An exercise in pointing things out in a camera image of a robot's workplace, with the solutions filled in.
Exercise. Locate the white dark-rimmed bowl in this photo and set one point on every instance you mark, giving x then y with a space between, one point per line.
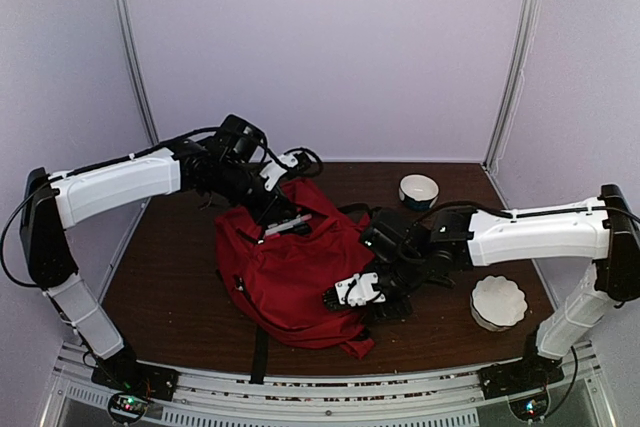
418 192

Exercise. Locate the aluminium front rail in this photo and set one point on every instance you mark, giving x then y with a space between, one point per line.
444 397

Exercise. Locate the right aluminium frame post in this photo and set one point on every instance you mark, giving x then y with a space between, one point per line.
514 83

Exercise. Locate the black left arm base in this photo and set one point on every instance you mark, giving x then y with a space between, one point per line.
137 379

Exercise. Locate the white pink marker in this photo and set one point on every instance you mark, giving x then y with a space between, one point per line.
298 226

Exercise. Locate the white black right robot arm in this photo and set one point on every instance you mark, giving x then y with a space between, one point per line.
465 235

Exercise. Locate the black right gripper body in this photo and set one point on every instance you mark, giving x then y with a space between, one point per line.
402 310

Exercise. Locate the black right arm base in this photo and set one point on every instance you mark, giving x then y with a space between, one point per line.
532 371

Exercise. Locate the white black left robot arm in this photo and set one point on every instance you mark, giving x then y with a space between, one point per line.
232 160

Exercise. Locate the white scalloped dish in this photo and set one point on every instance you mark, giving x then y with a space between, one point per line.
497 304

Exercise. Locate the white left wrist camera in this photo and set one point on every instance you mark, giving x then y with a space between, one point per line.
293 162

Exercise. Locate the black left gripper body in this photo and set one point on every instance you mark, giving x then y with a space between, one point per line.
278 199

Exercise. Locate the red backpack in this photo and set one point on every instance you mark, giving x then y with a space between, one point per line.
278 280

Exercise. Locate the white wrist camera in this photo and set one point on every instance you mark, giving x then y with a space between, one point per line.
358 290
293 162

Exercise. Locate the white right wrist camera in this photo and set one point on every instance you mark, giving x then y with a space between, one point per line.
358 290

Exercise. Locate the aluminium frame post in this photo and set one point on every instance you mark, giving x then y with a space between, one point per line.
514 83
135 71

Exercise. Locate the left aluminium frame post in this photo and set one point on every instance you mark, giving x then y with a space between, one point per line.
135 71

